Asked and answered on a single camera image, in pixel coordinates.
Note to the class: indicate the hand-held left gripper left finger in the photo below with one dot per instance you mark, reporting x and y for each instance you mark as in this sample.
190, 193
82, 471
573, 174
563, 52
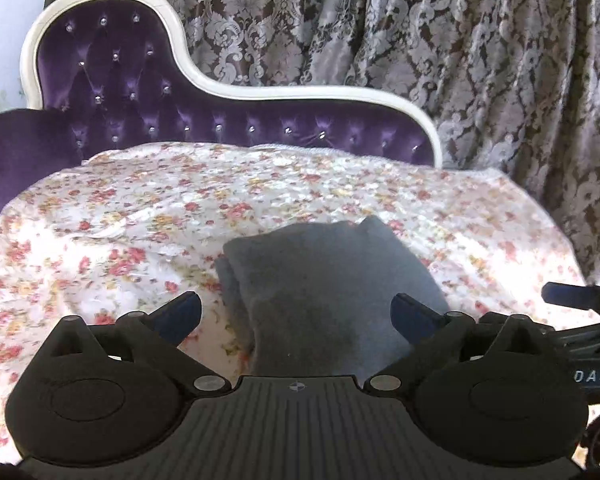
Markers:
180, 317

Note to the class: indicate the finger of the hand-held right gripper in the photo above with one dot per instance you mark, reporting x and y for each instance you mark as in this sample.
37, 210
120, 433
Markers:
575, 296
587, 337

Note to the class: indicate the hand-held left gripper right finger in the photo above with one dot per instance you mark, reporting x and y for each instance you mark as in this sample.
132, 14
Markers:
411, 316

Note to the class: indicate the small grey-blue garment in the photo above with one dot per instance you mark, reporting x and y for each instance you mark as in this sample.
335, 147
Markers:
325, 285

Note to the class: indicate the floral blanket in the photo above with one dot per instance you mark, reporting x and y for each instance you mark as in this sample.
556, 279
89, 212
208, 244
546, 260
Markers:
130, 240

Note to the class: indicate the grey damask curtain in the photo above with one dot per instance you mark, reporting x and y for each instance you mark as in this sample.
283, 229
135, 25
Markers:
430, 35

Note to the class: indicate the purple tufted sofa white frame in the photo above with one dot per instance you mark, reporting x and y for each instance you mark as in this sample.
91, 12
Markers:
130, 90

